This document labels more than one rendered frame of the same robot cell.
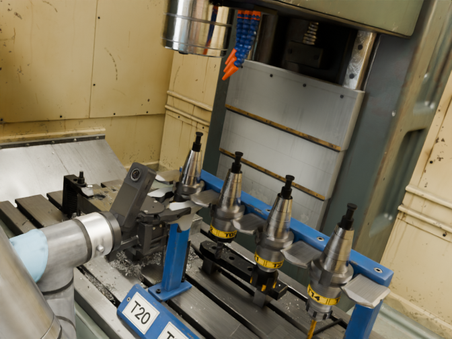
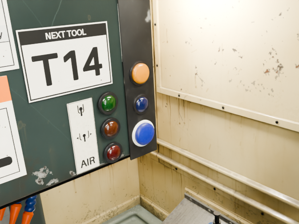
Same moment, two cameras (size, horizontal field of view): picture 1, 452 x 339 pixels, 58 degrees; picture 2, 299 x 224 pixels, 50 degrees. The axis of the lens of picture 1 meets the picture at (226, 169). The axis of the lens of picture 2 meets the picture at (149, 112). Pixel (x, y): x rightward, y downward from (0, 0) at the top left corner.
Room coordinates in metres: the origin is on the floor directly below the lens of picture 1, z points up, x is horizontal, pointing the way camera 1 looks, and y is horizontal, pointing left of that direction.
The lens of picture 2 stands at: (0.54, 0.41, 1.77)
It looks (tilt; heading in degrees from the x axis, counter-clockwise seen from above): 20 degrees down; 283
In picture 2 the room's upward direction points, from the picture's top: 3 degrees counter-clockwise
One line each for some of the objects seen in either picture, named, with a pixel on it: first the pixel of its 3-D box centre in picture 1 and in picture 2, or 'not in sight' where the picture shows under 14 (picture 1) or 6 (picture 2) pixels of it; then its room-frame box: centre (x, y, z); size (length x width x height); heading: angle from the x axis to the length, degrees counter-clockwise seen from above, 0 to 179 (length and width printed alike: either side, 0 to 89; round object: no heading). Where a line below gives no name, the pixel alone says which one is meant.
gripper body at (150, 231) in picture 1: (132, 226); not in sight; (0.66, 0.15, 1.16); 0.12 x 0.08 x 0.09; 142
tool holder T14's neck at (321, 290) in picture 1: (325, 286); not in sight; (0.55, -0.19, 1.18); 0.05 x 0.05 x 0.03
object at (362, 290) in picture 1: (363, 291); not in sight; (0.51, -0.23, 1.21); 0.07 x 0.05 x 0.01; 141
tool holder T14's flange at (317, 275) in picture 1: (330, 271); not in sight; (0.55, -0.19, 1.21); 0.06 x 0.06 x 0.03
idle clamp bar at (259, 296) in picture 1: (238, 274); not in sight; (0.91, -0.09, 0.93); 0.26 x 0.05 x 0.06; 56
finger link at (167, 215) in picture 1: (168, 212); not in sight; (0.68, 0.09, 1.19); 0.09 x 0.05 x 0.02; 127
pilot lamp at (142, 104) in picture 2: not in sight; (141, 104); (0.64, 0.03, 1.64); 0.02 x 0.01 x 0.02; 51
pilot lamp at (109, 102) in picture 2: not in sight; (108, 103); (0.67, 0.07, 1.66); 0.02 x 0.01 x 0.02; 51
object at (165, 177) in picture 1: (169, 177); not in sight; (0.79, 0.11, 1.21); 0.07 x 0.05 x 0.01; 141
